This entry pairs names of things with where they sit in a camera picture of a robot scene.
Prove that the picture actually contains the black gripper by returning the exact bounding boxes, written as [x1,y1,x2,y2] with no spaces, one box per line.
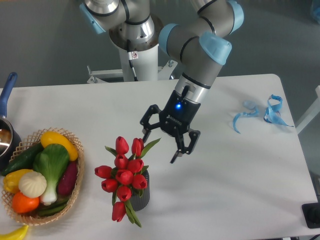
[139,89,202,165]

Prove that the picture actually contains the red tulip bouquet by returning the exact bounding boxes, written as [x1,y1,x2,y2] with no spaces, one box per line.
[94,136,160,227]

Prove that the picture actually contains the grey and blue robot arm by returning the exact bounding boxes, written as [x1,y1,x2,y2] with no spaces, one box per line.
[79,0,244,158]

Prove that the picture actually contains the dark grey ribbed vase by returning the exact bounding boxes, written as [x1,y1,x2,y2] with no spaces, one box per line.
[130,170,150,212]

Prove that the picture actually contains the blue ribbon left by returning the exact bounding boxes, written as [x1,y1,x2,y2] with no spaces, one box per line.
[232,100,260,134]

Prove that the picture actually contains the blue ribbon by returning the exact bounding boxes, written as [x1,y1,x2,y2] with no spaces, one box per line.
[232,100,260,134]
[263,94,294,127]

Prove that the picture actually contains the blue ribbon right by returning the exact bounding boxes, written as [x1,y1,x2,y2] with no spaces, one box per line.
[263,94,294,127]

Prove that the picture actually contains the purple sweet potato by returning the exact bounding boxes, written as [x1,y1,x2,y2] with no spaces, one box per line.
[57,161,78,196]

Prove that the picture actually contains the green bok choy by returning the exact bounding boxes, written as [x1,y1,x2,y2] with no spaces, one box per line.
[33,143,70,206]

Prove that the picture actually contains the woven bamboo basket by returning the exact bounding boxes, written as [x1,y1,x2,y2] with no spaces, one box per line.
[1,127,85,226]

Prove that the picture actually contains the green pea pods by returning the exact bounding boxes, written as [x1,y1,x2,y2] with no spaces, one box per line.
[37,198,68,217]

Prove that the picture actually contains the green cucumber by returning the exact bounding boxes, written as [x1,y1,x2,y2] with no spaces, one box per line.
[1,143,44,177]

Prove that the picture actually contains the white steamed bun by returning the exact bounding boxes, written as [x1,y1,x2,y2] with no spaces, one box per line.
[18,171,47,198]

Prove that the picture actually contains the black device at table edge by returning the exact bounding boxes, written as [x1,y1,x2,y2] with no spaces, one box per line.
[301,202,320,229]

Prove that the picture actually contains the yellow bell pepper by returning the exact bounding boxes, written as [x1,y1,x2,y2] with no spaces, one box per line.
[3,169,33,194]

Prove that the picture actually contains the orange fruit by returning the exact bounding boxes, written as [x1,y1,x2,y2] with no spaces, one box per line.
[11,191,40,214]

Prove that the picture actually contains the yellow banana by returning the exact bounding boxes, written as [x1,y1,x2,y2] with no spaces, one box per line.
[0,225,29,240]

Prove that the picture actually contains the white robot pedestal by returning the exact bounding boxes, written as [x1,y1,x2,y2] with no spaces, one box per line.
[86,14,179,84]

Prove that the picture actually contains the white frame at right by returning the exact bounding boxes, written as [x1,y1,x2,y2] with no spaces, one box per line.
[295,85,320,135]

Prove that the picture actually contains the blue handled saucepan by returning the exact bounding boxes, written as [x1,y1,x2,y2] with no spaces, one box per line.
[0,72,21,171]

